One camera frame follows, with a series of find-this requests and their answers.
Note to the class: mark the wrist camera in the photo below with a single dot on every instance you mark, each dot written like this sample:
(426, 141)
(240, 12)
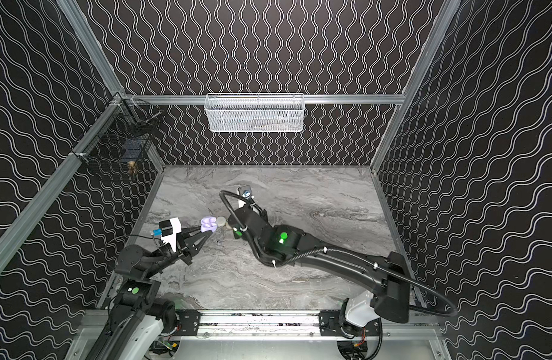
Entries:
(168, 231)
(245, 192)

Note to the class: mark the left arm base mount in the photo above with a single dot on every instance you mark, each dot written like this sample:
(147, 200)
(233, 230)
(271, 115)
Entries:
(187, 323)

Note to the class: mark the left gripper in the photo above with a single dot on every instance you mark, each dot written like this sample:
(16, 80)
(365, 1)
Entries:
(183, 245)

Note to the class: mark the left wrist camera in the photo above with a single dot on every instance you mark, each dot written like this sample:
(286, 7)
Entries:
(168, 231)

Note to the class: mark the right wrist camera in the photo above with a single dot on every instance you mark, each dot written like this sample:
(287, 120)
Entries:
(245, 192)

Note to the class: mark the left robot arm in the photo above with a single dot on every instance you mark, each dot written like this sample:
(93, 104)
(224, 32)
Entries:
(136, 316)

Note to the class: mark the white wire mesh basket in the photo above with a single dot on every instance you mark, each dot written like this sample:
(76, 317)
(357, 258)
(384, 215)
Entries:
(255, 112)

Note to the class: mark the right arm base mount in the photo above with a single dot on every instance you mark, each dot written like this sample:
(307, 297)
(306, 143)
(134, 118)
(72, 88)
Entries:
(332, 324)

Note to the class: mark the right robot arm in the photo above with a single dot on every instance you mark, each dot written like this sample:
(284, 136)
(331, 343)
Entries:
(385, 279)

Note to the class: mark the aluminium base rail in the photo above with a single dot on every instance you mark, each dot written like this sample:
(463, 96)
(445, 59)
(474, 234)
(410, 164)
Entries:
(299, 325)

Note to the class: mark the purple round earbud case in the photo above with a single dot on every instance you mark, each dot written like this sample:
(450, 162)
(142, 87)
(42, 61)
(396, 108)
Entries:
(208, 224)

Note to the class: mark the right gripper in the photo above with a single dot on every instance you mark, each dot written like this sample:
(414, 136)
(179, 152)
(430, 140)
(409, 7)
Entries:
(238, 220)

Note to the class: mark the white round earbud case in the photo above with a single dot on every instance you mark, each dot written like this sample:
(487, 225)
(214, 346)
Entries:
(220, 221)

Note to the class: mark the brass bell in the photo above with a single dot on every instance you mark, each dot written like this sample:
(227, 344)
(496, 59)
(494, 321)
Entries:
(132, 168)

